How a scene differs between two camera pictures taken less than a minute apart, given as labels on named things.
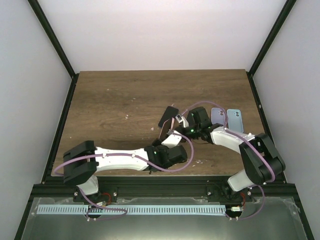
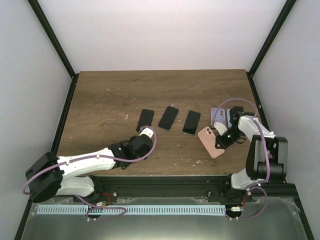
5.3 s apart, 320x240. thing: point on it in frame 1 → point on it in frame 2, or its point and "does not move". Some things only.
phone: (170, 112) does not move
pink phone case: (172, 123) → (208, 137)
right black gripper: (181, 130) → (223, 145)
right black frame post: (250, 74) does not move
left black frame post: (45, 23) does not move
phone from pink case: (165, 129) → (145, 119)
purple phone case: (217, 116) does not move
